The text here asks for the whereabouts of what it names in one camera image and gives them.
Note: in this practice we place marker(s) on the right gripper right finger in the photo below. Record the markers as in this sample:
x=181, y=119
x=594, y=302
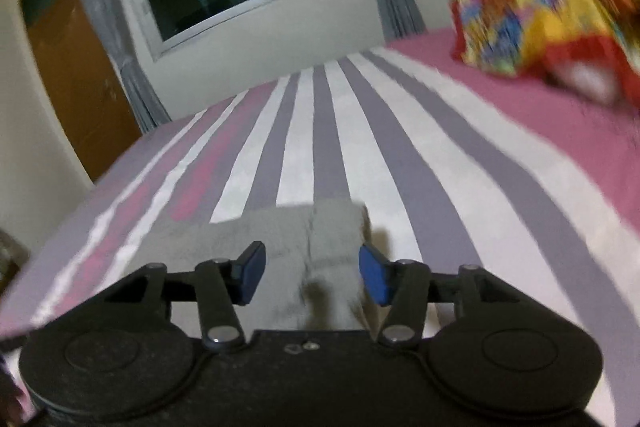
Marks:
x=406, y=288

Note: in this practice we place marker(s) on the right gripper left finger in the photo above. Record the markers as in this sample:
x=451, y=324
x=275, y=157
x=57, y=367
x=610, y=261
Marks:
x=216, y=286

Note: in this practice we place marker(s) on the brown wooden door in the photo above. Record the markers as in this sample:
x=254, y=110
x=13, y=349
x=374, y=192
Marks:
x=81, y=83

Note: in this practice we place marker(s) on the striped pink grey bedsheet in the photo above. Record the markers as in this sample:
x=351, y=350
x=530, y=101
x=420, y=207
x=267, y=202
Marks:
x=454, y=167

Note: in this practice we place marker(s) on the grey sweat pant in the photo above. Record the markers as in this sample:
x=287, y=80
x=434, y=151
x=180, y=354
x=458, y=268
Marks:
x=311, y=281

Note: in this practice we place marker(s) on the colourful patterned pillow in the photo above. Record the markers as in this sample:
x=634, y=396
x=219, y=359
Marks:
x=588, y=46

